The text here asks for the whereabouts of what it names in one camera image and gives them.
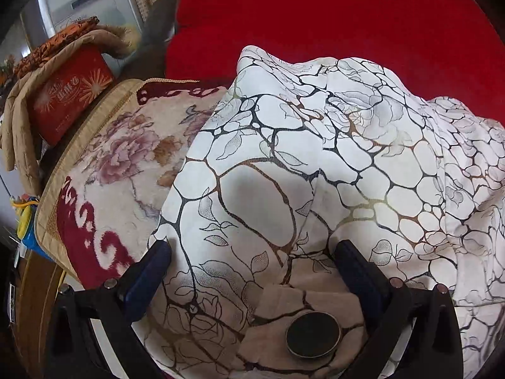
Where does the orange black patterned cloth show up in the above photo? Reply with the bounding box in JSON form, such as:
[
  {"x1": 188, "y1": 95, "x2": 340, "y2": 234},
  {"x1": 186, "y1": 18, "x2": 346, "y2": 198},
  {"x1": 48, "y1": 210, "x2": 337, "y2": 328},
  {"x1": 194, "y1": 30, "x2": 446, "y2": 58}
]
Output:
[{"x1": 14, "y1": 16, "x2": 99, "y2": 77}]

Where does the white crackle print coat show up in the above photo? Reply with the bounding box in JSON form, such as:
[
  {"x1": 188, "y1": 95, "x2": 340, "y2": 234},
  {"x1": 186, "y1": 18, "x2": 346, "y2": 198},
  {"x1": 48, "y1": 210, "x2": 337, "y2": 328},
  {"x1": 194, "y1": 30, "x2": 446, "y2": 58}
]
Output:
[{"x1": 148, "y1": 45, "x2": 505, "y2": 379}]

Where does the beige padded jacket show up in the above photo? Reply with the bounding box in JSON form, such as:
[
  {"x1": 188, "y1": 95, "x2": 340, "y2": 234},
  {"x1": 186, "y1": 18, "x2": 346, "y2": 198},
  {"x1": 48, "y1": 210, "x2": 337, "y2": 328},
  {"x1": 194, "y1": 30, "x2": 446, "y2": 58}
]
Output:
[{"x1": 0, "y1": 24, "x2": 140, "y2": 196}]

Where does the red gift box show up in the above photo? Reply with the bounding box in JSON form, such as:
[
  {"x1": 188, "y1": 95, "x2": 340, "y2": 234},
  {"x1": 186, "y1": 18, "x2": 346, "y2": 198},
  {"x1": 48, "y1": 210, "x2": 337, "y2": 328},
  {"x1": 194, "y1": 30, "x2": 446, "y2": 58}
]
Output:
[{"x1": 29, "y1": 45, "x2": 115, "y2": 146}]

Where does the silver refrigerator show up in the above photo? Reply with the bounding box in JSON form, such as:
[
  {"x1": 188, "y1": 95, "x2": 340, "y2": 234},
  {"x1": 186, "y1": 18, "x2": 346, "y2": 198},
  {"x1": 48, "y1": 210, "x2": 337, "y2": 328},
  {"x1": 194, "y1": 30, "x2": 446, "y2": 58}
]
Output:
[{"x1": 20, "y1": 0, "x2": 145, "y2": 48}]

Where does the dark brown leather sofa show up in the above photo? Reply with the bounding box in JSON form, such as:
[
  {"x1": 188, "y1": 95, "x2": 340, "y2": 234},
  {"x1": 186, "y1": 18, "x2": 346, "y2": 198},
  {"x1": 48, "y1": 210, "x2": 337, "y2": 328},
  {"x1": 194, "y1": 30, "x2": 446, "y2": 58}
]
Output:
[{"x1": 114, "y1": 0, "x2": 182, "y2": 81}]

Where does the blue kids water bottle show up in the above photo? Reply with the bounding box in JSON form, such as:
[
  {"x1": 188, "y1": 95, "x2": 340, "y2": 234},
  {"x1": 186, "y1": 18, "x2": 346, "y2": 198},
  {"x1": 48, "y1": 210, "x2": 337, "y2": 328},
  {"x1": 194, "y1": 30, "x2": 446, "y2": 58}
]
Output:
[{"x1": 11, "y1": 195, "x2": 52, "y2": 261}]

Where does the floral plush blanket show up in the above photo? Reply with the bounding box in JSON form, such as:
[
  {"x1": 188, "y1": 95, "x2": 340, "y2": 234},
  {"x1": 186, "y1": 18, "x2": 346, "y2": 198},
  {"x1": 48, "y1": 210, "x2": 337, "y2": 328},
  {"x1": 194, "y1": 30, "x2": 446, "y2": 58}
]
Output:
[{"x1": 35, "y1": 78, "x2": 229, "y2": 291}]

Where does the red sofa cover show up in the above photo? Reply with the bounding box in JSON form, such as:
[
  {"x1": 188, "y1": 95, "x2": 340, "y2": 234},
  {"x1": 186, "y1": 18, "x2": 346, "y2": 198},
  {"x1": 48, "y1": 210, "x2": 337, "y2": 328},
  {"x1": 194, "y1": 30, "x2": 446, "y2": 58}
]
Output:
[{"x1": 165, "y1": 0, "x2": 505, "y2": 123}]

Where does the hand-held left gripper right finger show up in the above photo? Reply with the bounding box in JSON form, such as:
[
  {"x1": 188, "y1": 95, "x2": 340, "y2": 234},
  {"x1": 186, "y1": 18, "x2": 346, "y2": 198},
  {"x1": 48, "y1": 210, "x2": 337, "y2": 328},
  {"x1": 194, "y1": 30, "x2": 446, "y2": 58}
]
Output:
[{"x1": 335, "y1": 240, "x2": 464, "y2": 379}]

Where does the wooden low cabinet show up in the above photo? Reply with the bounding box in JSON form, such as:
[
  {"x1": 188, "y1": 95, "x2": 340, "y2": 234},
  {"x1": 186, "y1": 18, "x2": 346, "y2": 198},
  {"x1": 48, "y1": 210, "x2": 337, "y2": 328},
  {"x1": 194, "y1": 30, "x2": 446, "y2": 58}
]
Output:
[{"x1": 0, "y1": 245, "x2": 66, "y2": 379}]

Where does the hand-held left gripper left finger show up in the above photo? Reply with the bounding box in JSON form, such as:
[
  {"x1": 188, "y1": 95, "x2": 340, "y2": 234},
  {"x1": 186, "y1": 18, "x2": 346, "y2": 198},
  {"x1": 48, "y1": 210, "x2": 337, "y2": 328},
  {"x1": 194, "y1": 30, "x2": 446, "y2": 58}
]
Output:
[{"x1": 43, "y1": 240, "x2": 172, "y2": 379}]

